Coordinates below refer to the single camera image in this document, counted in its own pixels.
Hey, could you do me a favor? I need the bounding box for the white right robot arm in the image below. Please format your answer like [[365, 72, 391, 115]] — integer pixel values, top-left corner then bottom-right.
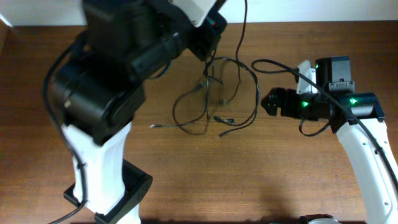
[[261, 57, 397, 223]]

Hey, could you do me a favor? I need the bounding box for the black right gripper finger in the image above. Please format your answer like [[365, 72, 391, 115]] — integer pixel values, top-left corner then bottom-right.
[[261, 96, 281, 116], [267, 88, 286, 99]]

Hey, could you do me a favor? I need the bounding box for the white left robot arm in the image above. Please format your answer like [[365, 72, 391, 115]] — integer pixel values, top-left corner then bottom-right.
[[44, 0, 227, 223]]

